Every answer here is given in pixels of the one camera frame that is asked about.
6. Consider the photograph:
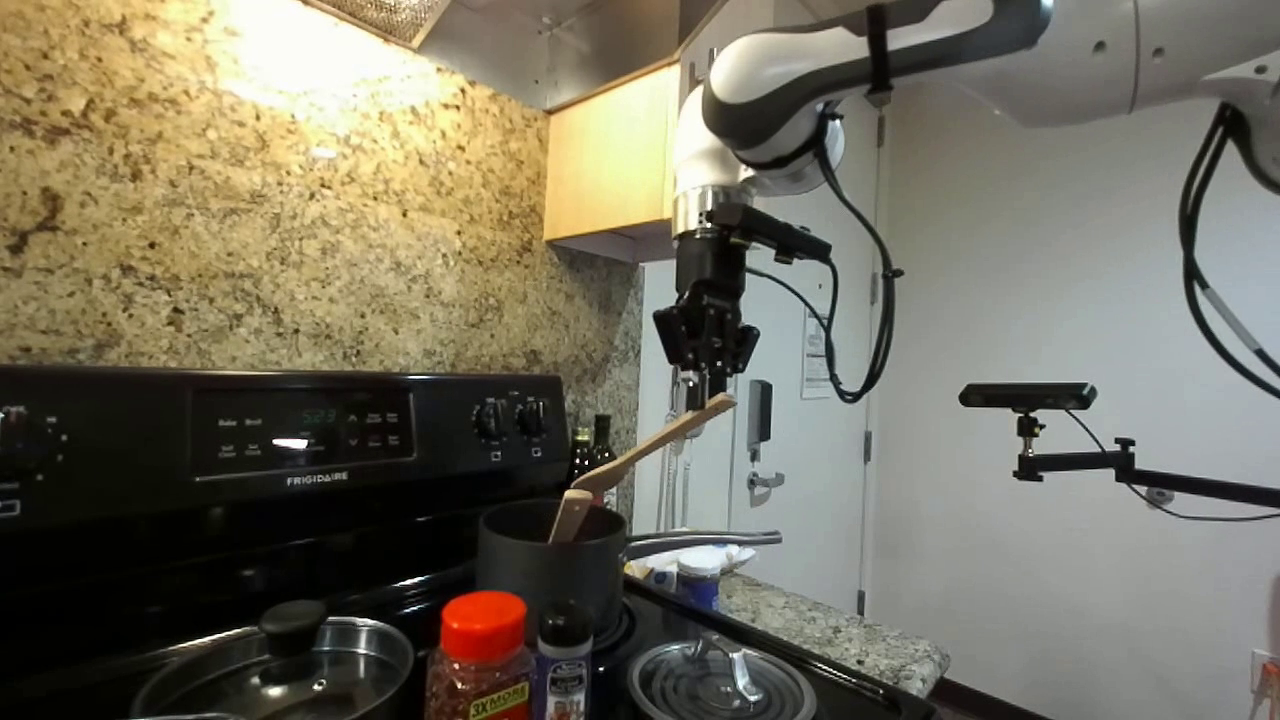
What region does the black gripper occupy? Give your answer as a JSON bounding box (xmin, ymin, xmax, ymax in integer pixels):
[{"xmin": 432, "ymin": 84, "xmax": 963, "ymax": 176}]
[{"xmin": 652, "ymin": 228, "xmax": 765, "ymax": 414}]

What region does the wooden spatula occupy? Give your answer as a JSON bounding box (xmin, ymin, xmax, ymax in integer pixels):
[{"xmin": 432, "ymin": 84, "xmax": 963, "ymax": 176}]
[
  {"xmin": 543, "ymin": 483, "xmax": 601, "ymax": 554},
  {"xmin": 569, "ymin": 391, "xmax": 740, "ymax": 508}
]

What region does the glass pot lid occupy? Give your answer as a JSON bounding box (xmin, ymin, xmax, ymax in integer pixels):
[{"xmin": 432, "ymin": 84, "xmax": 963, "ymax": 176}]
[{"xmin": 621, "ymin": 636, "xmax": 819, "ymax": 720}]

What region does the black door lock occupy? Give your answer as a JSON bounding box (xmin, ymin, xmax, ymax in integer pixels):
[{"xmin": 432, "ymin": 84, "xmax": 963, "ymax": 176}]
[{"xmin": 740, "ymin": 377, "xmax": 776, "ymax": 448}]

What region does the white door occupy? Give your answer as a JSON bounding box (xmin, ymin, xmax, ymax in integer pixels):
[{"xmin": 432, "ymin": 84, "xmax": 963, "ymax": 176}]
[{"xmin": 636, "ymin": 98, "xmax": 886, "ymax": 624}]

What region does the blue jar with white lid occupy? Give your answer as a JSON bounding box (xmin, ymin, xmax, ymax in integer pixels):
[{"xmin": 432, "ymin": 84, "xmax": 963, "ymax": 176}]
[{"xmin": 670, "ymin": 543, "xmax": 736, "ymax": 618}]

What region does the steel range hood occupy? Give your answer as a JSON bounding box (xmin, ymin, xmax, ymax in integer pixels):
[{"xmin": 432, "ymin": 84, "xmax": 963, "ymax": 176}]
[{"xmin": 300, "ymin": 0, "xmax": 732, "ymax": 113}]

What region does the small black-capped spice bottle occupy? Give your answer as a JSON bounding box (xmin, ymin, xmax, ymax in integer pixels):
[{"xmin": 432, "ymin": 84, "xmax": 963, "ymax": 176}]
[{"xmin": 532, "ymin": 605, "xmax": 601, "ymax": 720}]

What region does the red-lidded spice jar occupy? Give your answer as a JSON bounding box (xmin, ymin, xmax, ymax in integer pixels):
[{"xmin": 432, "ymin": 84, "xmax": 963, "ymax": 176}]
[{"xmin": 420, "ymin": 588, "xmax": 538, "ymax": 720}]

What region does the pan with glass lid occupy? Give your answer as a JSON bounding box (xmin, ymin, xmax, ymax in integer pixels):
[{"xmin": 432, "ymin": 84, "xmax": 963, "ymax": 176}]
[{"xmin": 127, "ymin": 596, "xmax": 420, "ymax": 720}]

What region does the black electric stove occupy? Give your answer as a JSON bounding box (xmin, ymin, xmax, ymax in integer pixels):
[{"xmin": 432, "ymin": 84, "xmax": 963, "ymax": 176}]
[{"xmin": 0, "ymin": 363, "xmax": 936, "ymax": 720}]

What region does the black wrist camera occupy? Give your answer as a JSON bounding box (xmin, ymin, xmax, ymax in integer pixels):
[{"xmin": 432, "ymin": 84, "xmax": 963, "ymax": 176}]
[{"xmin": 726, "ymin": 198, "xmax": 838, "ymax": 269}]

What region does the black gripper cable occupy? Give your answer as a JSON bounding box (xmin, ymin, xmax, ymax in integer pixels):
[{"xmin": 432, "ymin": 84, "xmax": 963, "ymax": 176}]
[{"xmin": 743, "ymin": 113, "xmax": 908, "ymax": 407}]

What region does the light wood wall cabinet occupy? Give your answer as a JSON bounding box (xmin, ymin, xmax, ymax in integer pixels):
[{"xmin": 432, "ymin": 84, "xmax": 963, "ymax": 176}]
[{"xmin": 541, "ymin": 57, "xmax": 690, "ymax": 260}]

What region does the black pot with silver handle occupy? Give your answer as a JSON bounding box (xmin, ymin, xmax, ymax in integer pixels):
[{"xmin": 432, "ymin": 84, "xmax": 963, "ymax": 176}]
[{"xmin": 472, "ymin": 496, "xmax": 787, "ymax": 636}]

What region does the black stereo camera bar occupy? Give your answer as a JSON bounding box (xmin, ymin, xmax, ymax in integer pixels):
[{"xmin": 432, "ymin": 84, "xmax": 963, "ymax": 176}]
[{"xmin": 957, "ymin": 380, "xmax": 1101, "ymax": 416}]

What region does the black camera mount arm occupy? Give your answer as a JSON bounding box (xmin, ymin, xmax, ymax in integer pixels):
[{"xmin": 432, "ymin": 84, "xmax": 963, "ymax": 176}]
[{"xmin": 1010, "ymin": 407, "xmax": 1280, "ymax": 511}]

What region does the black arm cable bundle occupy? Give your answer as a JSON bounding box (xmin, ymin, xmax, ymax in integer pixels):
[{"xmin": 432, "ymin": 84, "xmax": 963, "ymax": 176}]
[{"xmin": 1175, "ymin": 100, "xmax": 1280, "ymax": 404}]

